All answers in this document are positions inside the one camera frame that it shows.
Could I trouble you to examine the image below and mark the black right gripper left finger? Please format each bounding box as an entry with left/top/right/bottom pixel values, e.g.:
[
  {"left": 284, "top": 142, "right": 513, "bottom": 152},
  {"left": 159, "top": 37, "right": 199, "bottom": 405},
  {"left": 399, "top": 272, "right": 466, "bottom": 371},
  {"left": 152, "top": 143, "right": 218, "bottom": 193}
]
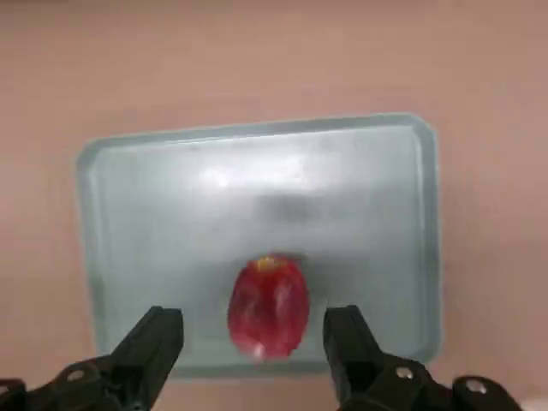
[{"left": 0, "top": 306, "right": 185, "bottom": 411}]

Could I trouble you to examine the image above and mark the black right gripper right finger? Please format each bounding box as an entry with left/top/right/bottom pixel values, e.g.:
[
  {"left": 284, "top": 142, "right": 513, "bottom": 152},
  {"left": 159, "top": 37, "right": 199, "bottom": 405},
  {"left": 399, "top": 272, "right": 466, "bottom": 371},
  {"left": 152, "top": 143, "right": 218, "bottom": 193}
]
[{"left": 323, "top": 304, "right": 526, "bottom": 411}]

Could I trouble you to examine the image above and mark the red apple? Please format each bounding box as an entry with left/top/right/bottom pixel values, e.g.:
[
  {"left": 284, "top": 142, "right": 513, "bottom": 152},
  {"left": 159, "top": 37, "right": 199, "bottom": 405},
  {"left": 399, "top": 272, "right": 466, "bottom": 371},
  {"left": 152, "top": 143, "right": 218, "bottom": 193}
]
[{"left": 226, "top": 252, "right": 310, "bottom": 360}]

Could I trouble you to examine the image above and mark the gray tray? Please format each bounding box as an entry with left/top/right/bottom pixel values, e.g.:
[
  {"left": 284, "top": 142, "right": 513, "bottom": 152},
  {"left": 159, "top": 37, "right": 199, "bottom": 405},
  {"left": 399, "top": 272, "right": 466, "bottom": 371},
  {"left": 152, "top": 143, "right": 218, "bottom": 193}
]
[{"left": 75, "top": 111, "right": 442, "bottom": 380}]

